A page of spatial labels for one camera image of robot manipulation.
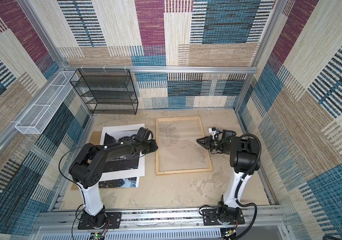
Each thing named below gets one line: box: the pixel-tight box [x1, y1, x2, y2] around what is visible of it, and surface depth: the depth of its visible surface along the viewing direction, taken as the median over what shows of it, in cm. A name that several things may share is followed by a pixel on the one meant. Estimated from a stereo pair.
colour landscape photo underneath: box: [98, 177, 137, 188], surface depth 87 cm
